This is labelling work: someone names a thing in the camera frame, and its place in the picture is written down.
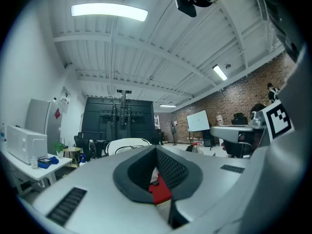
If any black television mount bracket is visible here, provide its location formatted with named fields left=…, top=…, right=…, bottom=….
left=111, top=89, right=134, bottom=141

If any grey refrigerator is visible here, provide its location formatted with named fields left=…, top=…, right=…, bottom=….
left=24, top=98, right=61, bottom=156

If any white whiteboard on stand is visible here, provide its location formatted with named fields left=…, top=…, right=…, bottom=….
left=186, top=109, right=216, bottom=151

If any round wooden side table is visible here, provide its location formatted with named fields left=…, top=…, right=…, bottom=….
left=62, top=147, right=81, bottom=168

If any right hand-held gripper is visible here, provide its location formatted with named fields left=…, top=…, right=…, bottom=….
left=210, top=99, right=293, bottom=143

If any black floor stand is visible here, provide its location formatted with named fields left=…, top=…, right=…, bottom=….
left=170, top=120, right=178, bottom=146

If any green potted plant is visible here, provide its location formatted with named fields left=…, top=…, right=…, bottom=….
left=53, top=142, right=66, bottom=158

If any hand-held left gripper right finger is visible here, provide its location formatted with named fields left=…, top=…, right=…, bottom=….
left=155, top=144, right=252, bottom=230

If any blue cloth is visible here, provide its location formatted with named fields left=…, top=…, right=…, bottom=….
left=38, top=156, right=59, bottom=169

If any white box appliance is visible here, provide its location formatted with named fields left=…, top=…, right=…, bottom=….
left=6, top=125, right=49, bottom=165

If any long ceiling light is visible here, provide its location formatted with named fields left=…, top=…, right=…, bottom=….
left=70, top=2, right=149, bottom=22

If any black head-worn camera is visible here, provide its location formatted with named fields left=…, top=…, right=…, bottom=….
left=175, top=0, right=197, bottom=18

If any clear bottle with red cap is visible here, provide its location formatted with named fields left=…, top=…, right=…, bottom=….
left=192, top=142, right=204, bottom=155

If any black mesh chair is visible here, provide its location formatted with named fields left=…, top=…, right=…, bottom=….
left=74, top=132, right=98, bottom=160

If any white wall poster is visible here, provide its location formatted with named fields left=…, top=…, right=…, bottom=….
left=59, top=86, right=72, bottom=114

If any person's grey clothing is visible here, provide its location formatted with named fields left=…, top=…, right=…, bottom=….
left=234, top=0, right=312, bottom=234

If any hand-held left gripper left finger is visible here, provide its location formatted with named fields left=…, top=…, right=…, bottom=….
left=31, top=144, right=171, bottom=234

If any clear water bottle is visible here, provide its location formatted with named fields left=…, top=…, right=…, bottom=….
left=0, top=122, right=7, bottom=143

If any white fabric with black zipper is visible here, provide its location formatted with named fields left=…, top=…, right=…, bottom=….
left=105, top=137, right=153, bottom=157

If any black office chair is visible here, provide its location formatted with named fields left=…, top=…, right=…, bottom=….
left=231, top=112, right=249, bottom=126

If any red fabric item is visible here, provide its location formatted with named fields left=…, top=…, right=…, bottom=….
left=148, top=173, right=173, bottom=206

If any white side desk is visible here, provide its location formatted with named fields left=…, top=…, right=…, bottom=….
left=0, top=147, right=74, bottom=196

